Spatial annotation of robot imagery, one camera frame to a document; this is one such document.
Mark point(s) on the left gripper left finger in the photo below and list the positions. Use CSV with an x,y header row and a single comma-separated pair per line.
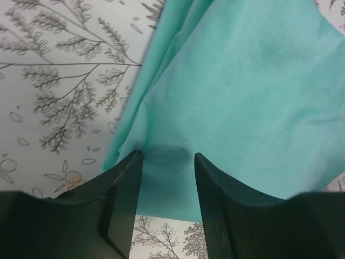
x,y
94,220

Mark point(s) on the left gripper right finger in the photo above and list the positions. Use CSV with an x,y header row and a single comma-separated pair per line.
x,y
242,222

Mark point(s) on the teal t shirt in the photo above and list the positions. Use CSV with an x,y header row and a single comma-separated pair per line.
x,y
257,87

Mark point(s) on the floral table mat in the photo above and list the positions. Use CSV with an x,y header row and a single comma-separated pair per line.
x,y
68,69

